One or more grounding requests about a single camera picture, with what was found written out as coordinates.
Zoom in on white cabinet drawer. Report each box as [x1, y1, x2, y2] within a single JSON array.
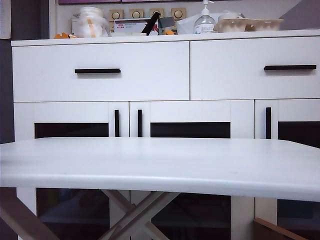
[[190, 36, 320, 100], [12, 41, 191, 102]]

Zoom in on white glass-panel cabinet door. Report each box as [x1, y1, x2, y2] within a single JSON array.
[[129, 99, 255, 240], [13, 101, 131, 240], [254, 98, 320, 240]]

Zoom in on pale crossed table leg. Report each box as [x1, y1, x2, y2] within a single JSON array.
[[101, 188, 167, 240], [97, 191, 182, 240]]

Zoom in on black slanted bar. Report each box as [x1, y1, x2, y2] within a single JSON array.
[[141, 11, 161, 35]]

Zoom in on grey-teal small card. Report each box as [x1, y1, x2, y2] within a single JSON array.
[[158, 16, 175, 29]]

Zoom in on white box red print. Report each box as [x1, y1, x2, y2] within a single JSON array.
[[114, 17, 160, 35]]

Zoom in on white crumpled plastic bag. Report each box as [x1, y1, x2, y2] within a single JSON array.
[[176, 14, 201, 35]]

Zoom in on clear pump sanitizer bottle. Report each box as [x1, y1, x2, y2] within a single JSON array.
[[193, 0, 216, 35]]

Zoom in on translucent white plastic bag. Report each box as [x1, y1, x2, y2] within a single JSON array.
[[74, 6, 111, 38]]

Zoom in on beige paper egg carton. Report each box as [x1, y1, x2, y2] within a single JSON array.
[[246, 17, 285, 32], [213, 17, 252, 33]]

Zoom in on white sideboard cabinet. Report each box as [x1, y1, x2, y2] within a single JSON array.
[[11, 28, 320, 240]]

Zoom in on orange crumpled wrapper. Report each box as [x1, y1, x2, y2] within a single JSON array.
[[54, 31, 79, 40]]

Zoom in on white bowl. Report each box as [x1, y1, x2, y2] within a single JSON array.
[[217, 11, 244, 21]]

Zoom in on small white cardboard box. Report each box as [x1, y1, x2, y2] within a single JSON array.
[[70, 18, 81, 33]]

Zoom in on brown wooden board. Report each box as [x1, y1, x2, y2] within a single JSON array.
[[252, 216, 310, 240]]

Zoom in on brown wooden beam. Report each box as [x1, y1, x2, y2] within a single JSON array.
[[0, 187, 61, 240]]

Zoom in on black vertical door handle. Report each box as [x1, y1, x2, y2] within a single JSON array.
[[114, 109, 120, 137], [137, 109, 143, 137], [265, 106, 272, 140]]

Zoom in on beige round wall socket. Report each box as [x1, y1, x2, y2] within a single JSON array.
[[171, 7, 187, 20], [129, 8, 144, 19], [149, 7, 165, 18], [109, 8, 125, 20]]

